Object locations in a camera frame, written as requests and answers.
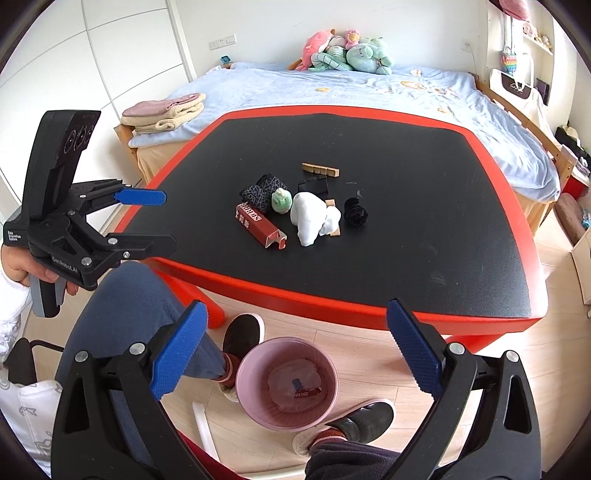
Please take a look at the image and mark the red box end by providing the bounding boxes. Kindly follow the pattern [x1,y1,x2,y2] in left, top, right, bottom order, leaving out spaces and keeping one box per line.
[235,203,287,250]

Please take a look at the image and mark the black patterned sock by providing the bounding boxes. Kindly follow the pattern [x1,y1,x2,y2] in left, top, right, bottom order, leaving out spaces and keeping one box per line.
[239,173,287,213]

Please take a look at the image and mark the green white sock ball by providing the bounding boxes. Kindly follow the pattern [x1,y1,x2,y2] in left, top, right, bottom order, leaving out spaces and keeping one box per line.
[270,188,293,215]

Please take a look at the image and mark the white tissue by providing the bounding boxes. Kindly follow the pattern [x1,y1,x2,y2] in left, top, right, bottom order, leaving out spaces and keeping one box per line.
[290,192,327,247]

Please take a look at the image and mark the black small box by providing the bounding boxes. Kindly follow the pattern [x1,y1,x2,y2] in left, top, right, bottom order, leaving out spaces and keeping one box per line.
[297,176,329,200]

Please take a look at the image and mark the wooden clothespin piece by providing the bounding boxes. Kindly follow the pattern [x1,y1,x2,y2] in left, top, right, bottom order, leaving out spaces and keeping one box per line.
[322,199,342,236]

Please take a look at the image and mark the long wooden notched block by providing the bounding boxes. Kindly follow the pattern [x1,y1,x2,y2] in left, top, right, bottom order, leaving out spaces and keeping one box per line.
[301,162,341,178]

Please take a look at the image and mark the black fuzzy scrunchie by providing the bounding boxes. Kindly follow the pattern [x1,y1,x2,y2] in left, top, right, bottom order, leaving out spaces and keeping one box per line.
[344,197,369,228]

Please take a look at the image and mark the red box lettered BOX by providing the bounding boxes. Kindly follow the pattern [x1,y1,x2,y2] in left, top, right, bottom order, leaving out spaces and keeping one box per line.
[294,387,322,399]

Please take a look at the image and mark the person left hand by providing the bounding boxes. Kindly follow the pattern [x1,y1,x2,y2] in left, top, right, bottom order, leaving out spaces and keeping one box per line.
[1,245,60,286]

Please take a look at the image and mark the person blue trouser leg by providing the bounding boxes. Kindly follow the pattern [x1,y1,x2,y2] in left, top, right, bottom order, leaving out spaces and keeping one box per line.
[55,262,226,467]

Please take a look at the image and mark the folded pink beige blankets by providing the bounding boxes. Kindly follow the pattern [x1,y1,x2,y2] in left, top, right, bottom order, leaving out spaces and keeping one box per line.
[120,93,206,134]

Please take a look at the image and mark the right black slipper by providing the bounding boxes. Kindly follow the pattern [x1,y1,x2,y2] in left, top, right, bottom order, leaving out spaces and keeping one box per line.
[291,399,397,457]

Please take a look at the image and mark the black slipper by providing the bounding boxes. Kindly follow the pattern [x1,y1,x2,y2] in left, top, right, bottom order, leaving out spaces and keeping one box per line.
[291,399,397,457]
[217,313,264,403]

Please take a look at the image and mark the left black slipper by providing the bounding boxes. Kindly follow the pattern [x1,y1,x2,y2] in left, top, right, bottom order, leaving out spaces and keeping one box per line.
[217,313,264,403]

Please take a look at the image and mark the white drawer cabinet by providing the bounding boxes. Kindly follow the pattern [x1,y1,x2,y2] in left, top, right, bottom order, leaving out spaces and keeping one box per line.
[571,229,591,307]

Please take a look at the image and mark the red black table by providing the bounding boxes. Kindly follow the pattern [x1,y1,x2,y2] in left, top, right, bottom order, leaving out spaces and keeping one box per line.
[118,106,548,351]

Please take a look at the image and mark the bed with blue sheet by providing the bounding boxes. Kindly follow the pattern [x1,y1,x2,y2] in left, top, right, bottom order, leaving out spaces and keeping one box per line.
[114,62,576,231]

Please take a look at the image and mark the pile of plush toys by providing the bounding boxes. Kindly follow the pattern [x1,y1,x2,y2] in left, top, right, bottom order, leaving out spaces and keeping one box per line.
[287,29,393,75]

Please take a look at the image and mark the white tote bag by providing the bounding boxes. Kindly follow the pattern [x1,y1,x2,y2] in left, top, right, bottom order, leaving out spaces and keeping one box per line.
[489,51,554,139]

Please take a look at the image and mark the rainbow bag hanging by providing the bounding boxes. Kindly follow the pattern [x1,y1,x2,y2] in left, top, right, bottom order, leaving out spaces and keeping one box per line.
[501,46,518,76]

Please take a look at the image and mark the pink hat on shelf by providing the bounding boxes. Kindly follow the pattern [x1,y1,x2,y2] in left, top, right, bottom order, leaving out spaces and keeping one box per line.
[496,0,530,22]

